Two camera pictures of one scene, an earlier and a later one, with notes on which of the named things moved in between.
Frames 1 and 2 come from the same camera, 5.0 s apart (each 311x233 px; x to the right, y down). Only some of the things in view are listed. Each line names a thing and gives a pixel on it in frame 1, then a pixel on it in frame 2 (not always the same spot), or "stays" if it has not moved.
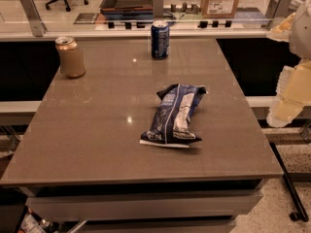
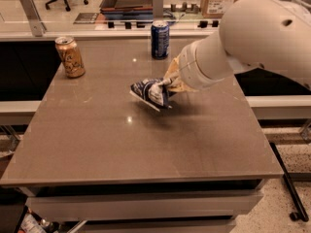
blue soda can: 159,40 stays
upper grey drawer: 224,205 stays
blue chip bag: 172,125 → 155,92
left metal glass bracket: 34,17 stays
